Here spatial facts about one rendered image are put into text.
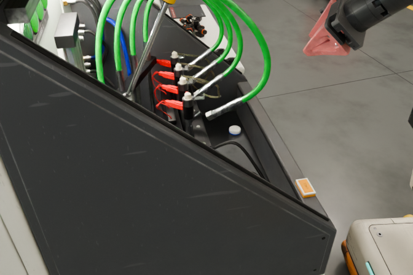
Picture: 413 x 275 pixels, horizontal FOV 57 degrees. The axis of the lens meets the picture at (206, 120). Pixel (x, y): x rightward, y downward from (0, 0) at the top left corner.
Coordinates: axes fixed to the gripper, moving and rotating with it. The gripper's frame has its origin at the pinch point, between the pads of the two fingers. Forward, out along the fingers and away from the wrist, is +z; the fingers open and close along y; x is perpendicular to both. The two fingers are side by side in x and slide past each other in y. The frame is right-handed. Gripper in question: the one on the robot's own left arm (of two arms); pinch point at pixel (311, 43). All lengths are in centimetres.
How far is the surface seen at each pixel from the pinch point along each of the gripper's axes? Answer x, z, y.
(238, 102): 1.3, 20.5, 4.0
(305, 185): 27.2, 22.1, 7.4
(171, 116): -2.1, 49.0, -2.3
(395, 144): 149, 85, -129
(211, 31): -1, 70, -65
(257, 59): 76, 183, -213
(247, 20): -10.6, 6.9, -0.6
